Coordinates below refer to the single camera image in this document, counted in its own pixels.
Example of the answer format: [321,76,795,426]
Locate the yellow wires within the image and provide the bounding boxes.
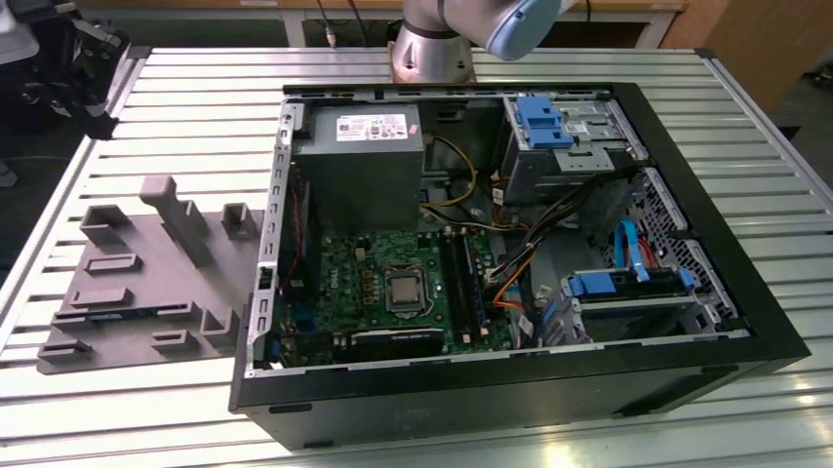
[419,135,480,215]

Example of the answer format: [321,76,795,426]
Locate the CPU socket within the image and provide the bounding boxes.
[380,262,435,321]

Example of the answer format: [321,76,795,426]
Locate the hard disk in blue carrier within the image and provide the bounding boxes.
[562,266,698,306]

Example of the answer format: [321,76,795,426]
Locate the RAM stick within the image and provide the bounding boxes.
[464,232,493,338]
[81,309,145,323]

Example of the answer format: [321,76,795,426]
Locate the wooden cabinet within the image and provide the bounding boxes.
[659,0,833,116]

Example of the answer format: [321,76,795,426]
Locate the silver CPU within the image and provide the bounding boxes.
[388,277,421,306]

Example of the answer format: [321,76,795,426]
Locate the black RAM slot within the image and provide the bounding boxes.
[439,227,464,345]
[449,228,476,345]

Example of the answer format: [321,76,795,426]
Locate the blue flat data wire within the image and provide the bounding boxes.
[612,219,651,283]

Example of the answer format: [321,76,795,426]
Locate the black graphics card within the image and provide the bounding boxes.
[331,325,447,365]

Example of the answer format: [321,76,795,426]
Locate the blue plastic drive latch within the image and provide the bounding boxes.
[516,97,575,150]

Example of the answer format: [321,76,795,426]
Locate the black cable bundle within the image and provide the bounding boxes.
[484,165,651,284]

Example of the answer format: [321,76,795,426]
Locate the green motherboard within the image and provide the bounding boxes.
[276,226,522,367]

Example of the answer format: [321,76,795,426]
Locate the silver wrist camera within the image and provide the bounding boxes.
[0,14,41,65]

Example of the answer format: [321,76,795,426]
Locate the grey parts rack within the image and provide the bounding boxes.
[34,175,268,375]

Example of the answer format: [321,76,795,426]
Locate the black PC case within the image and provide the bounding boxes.
[227,81,813,450]

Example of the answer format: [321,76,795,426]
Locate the orange data wire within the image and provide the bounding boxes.
[488,262,532,312]

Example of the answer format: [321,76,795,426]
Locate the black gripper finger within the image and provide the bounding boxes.
[80,85,120,141]
[68,18,130,64]

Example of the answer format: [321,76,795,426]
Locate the metal disk bay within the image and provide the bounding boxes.
[536,265,750,350]

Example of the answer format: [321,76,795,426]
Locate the grey power supply unit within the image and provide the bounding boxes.
[289,101,428,233]

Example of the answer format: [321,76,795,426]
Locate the metal drive cage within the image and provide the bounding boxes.
[499,95,650,206]

